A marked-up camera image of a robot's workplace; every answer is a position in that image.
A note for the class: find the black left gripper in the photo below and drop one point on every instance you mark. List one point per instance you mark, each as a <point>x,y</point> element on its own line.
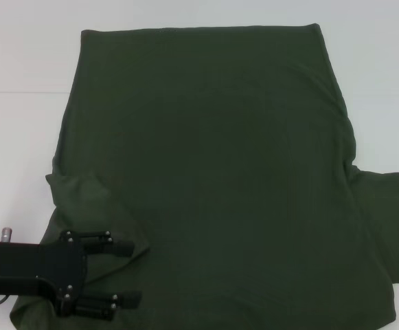
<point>31,264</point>

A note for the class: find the dark green shirt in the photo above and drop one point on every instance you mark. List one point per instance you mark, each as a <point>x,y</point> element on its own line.
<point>219,154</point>

